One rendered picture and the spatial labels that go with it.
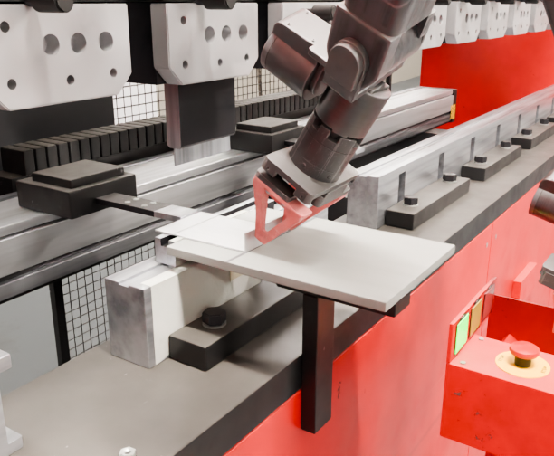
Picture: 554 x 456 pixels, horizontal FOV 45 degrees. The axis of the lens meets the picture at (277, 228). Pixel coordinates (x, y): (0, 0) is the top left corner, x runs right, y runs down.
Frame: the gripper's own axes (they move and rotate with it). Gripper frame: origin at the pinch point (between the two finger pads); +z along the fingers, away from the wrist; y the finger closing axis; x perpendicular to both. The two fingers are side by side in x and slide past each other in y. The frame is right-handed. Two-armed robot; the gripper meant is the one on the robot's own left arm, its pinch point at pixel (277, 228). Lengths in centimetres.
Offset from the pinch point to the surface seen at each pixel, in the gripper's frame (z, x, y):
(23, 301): 193, -119, -105
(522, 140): 14, 4, -127
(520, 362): 8.4, 31.0, -26.5
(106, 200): 15.1, -22.5, -0.2
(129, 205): 12.8, -18.8, -0.2
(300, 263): -1.4, 5.5, 4.1
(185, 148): -1.1, -13.6, 1.9
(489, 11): -14, -15, -92
